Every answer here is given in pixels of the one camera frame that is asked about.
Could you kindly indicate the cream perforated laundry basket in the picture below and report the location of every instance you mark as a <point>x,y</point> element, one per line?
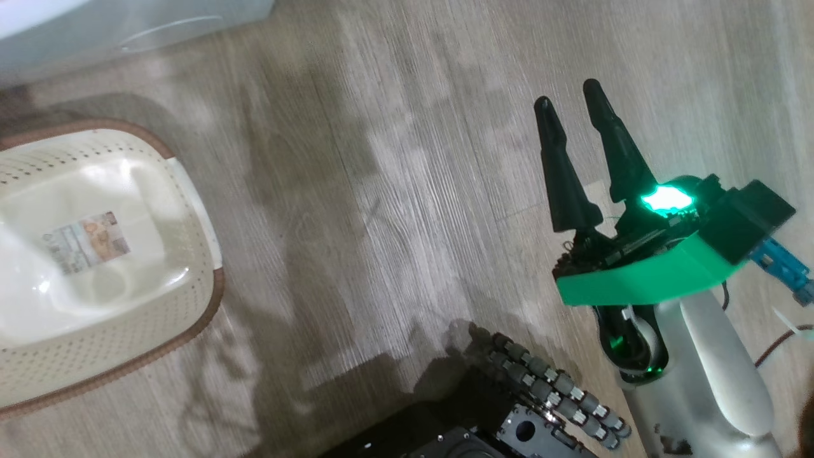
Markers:
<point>159,305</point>

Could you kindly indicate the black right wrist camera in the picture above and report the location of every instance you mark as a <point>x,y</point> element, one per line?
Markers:
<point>750,219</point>

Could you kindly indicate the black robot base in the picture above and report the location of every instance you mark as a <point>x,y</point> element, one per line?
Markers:
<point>445,426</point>

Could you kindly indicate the paper label inside basket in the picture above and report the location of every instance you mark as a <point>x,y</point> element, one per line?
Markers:
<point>86,243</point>

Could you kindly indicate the white washing machine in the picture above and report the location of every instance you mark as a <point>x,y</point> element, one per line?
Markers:
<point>159,32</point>

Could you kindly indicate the grey roller robot wheel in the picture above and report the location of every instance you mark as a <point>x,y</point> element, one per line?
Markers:
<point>553,388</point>

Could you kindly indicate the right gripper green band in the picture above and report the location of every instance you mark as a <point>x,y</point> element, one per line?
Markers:
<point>636,280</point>

